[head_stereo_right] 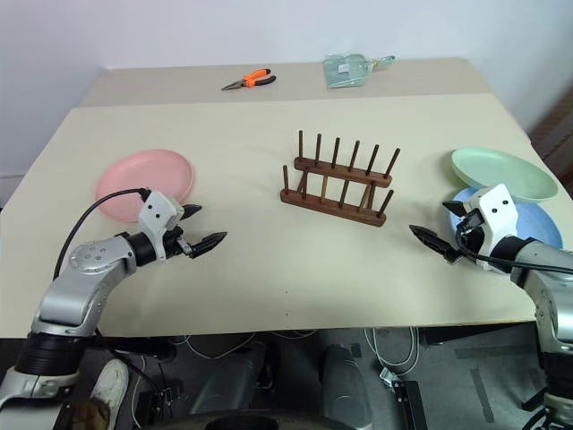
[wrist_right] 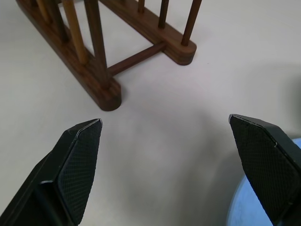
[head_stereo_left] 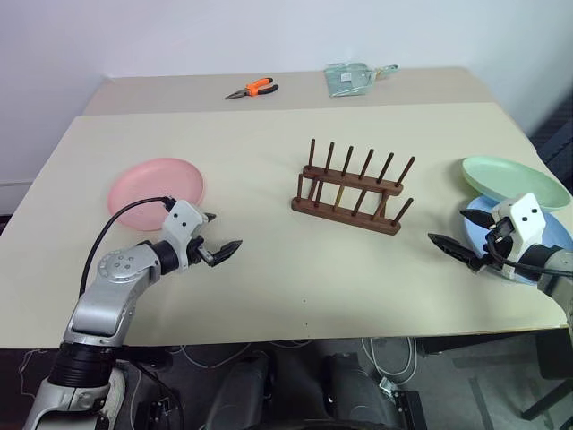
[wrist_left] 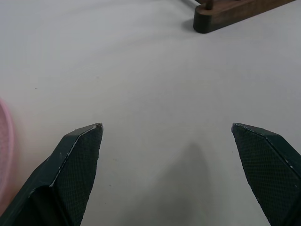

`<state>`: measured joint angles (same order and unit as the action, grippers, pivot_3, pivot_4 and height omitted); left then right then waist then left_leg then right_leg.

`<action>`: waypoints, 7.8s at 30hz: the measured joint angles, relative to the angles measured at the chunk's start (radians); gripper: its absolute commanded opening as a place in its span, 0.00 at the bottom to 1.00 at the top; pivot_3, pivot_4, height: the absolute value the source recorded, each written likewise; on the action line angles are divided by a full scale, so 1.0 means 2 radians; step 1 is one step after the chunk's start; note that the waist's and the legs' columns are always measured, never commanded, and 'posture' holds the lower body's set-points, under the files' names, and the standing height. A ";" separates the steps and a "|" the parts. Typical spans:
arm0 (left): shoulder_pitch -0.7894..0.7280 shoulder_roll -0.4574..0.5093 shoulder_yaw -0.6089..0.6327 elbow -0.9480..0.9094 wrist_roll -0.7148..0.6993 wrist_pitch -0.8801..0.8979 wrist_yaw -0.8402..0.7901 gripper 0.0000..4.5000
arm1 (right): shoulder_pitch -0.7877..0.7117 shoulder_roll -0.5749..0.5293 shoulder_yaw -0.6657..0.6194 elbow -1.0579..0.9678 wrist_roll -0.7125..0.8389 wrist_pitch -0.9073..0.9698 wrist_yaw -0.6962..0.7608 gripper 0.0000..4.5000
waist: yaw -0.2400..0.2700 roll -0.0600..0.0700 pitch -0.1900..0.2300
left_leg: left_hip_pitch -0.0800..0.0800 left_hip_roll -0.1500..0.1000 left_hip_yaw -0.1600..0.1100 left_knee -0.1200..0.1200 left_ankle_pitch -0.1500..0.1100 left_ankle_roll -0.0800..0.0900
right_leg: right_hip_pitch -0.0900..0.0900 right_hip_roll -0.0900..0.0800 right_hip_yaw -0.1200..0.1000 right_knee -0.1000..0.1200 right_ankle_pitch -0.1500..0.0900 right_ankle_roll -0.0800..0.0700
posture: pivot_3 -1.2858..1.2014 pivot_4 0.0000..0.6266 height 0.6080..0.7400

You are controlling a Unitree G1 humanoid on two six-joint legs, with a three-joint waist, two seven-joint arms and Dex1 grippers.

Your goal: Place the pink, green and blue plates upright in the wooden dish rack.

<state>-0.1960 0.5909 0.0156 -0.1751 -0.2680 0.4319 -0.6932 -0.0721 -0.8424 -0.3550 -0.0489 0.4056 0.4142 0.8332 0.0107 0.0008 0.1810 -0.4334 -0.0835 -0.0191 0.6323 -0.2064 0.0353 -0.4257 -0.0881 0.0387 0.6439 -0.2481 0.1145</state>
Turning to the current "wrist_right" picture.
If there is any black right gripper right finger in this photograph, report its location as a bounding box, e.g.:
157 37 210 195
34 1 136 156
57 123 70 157
228 113 301 226

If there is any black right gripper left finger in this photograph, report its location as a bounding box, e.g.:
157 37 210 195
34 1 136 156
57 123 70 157
0 118 103 226

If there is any dark wooden dowel rack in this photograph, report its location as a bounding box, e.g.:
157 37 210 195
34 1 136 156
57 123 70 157
16 0 202 111

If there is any blue plate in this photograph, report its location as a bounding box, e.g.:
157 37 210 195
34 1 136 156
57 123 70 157
224 137 301 226

